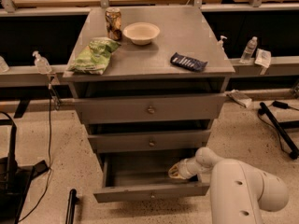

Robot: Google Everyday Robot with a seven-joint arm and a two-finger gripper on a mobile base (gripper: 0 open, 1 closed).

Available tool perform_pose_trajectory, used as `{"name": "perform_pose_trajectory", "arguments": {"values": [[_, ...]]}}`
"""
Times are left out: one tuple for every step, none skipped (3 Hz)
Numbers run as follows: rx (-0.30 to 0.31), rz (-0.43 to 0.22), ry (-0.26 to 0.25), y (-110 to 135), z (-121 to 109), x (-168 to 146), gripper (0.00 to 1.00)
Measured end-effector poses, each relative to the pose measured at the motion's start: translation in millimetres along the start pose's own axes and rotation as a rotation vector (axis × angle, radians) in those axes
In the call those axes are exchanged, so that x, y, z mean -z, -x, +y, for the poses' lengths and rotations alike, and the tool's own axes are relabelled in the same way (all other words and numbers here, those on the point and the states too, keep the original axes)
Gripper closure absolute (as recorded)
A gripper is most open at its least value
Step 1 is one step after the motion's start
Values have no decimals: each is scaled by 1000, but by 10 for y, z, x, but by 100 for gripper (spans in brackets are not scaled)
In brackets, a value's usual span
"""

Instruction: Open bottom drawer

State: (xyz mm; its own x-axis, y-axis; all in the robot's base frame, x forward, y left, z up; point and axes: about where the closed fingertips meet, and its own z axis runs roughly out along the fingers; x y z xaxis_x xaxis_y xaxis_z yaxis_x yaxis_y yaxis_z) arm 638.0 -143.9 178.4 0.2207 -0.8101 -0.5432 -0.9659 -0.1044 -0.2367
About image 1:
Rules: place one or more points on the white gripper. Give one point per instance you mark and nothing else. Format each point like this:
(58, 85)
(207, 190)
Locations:
(186, 169)

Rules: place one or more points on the grey bottom drawer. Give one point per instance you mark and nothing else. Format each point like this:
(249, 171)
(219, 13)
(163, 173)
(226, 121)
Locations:
(140, 176)

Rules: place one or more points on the grey drawer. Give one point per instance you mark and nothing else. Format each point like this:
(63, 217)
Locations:
(140, 176)
(122, 142)
(149, 108)

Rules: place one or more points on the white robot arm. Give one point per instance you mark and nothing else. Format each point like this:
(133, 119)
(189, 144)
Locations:
(239, 192)

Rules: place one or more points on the grey middle drawer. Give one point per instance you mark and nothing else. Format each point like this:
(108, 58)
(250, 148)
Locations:
(122, 142)

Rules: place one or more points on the grey top drawer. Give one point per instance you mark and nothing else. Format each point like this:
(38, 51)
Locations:
(149, 108)

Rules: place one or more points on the grey drawer cabinet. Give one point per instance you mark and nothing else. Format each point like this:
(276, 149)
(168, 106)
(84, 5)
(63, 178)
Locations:
(146, 70)

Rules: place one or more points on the black bar on floor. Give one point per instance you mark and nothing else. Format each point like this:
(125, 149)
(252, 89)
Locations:
(70, 211)

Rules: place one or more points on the dark blue snack bar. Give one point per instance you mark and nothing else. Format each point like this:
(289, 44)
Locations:
(188, 63)

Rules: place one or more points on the black stand leg right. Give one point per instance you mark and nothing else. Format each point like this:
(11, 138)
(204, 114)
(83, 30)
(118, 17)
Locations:
(281, 128)

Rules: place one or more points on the black power adapter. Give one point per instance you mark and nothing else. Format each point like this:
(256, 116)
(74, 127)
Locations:
(280, 105)

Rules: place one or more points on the small pump bottle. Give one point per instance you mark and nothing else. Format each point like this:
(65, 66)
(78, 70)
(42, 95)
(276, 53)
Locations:
(221, 41)

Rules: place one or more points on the green chip bag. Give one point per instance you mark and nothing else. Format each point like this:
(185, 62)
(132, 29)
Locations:
(95, 57)

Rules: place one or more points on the white paper bowl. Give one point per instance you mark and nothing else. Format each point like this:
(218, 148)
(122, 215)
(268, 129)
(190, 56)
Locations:
(141, 33)

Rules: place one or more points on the white paper packet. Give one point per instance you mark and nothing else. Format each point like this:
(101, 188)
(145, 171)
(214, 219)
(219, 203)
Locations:
(263, 58)

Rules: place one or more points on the clear water bottle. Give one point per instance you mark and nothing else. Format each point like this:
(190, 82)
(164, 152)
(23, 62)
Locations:
(249, 50)

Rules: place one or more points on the black stand base left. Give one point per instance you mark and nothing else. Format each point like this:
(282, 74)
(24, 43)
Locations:
(15, 181)

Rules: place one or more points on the brown drink can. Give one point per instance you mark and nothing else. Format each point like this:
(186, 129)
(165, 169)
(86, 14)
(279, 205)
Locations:
(113, 23)

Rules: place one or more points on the left hand sanitizer bottle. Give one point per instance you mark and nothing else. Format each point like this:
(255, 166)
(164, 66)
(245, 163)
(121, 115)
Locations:
(41, 63)

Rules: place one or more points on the clear bottle far left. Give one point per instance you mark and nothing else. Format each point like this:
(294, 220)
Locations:
(3, 65)

